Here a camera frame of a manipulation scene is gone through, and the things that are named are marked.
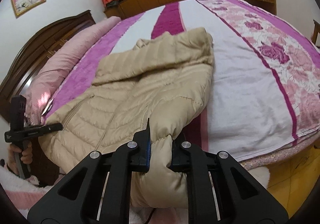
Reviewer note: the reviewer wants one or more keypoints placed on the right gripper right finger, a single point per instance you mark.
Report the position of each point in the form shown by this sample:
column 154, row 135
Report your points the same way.
column 221, row 190

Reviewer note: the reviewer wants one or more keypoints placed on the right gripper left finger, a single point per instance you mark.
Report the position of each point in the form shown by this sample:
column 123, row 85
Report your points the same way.
column 97, row 189

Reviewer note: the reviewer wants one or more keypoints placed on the beige down jacket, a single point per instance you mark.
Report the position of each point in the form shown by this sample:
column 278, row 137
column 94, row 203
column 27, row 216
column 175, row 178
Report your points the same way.
column 161, row 84

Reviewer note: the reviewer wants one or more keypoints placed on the person's left hand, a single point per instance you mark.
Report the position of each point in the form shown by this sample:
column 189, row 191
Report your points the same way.
column 27, row 156

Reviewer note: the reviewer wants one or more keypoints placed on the dark wooden headboard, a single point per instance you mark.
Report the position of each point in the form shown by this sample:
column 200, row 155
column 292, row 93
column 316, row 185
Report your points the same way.
column 36, row 52

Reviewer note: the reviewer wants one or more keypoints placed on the pink folded quilt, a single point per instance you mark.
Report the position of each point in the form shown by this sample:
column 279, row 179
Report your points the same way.
column 58, row 67

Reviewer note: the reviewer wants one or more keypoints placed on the pink floral bed cover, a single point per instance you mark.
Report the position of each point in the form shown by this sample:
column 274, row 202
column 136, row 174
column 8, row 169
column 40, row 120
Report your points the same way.
column 264, row 98

